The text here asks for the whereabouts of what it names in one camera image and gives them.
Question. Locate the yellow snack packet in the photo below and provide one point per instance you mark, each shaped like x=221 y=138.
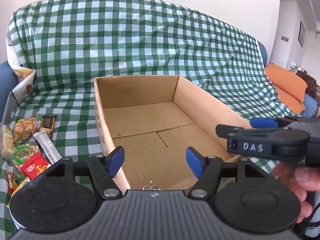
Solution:
x=21 y=183

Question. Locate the small red yellow packet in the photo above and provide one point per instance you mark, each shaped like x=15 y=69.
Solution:
x=12 y=181

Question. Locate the round puffed grain packet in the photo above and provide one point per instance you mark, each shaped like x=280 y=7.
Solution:
x=25 y=153

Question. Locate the clear biscuit packet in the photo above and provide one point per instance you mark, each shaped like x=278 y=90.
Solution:
x=23 y=128

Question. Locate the wooden chair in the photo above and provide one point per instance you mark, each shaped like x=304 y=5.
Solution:
x=317 y=103

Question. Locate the silver stick packet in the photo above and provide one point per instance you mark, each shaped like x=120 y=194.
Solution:
x=47 y=147

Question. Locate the green checked cloth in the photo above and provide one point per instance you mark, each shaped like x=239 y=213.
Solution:
x=100 y=42

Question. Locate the white printed paper bag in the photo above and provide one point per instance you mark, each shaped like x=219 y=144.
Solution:
x=22 y=92

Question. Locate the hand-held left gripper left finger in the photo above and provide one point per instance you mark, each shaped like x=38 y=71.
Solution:
x=116 y=160

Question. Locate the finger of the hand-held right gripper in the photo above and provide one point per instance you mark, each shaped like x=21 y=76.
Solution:
x=263 y=123
x=250 y=142

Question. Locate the small dark framed picture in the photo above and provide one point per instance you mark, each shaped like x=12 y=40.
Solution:
x=302 y=33

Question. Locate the person's right hand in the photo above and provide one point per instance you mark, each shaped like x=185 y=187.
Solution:
x=297 y=180

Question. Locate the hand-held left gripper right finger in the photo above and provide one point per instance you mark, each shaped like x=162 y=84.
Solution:
x=195 y=161

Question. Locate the dark wooden cabinet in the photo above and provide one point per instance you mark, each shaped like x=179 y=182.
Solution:
x=308 y=80

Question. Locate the pale rice bar packet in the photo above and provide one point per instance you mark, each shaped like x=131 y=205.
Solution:
x=6 y=142

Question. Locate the wall light switch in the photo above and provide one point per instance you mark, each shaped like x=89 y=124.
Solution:
x=285 y=38

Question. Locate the brown cardboard box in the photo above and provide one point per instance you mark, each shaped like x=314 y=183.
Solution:
x=150 y=120

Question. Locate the orange cushion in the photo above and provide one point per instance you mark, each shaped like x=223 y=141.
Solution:
x=285 y=85

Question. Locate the red snack packet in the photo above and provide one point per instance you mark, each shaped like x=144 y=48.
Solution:
x=33 y=167

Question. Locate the dark brown cracker packet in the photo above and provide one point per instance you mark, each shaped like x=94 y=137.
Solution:
x=48 y=123

